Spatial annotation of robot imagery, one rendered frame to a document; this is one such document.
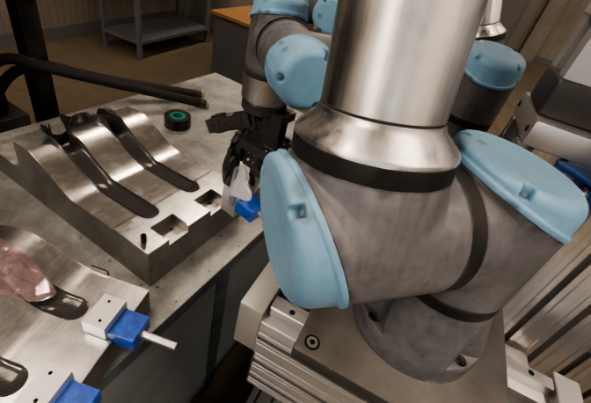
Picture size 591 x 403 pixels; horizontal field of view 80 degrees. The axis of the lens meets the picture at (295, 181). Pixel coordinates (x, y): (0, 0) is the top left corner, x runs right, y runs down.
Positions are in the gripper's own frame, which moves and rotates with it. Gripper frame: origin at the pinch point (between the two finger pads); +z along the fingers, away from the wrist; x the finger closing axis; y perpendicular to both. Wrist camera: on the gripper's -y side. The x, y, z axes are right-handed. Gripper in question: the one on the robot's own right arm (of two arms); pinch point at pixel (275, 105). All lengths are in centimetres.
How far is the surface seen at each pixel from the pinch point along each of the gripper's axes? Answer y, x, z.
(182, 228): 0.9, -48.1, 8.2
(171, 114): -30.4, -6.7, 11.4
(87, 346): 2, -73, 10
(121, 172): -17.6, -42.3, 6.3
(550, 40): 323, 859, 49
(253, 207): 12.8, -43.3, 0.5
